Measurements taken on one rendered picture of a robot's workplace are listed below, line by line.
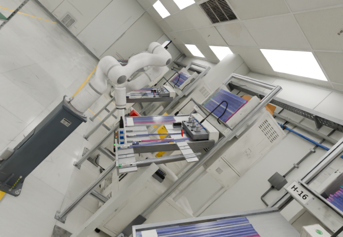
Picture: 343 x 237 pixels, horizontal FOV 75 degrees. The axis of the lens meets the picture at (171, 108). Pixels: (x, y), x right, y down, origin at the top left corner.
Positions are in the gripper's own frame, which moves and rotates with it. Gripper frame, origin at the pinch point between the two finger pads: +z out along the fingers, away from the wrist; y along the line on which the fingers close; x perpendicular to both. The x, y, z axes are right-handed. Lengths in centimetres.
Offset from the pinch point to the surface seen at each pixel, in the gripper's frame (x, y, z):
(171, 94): 72, -126, 5
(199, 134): 61, 17, 5
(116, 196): -5, 47, 32
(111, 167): -8.3, 25.1, 23.0
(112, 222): -10, 21, 76
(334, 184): 92, 107, -7
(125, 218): 1, 21, 74
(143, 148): 15.2, 21.1, 11.3
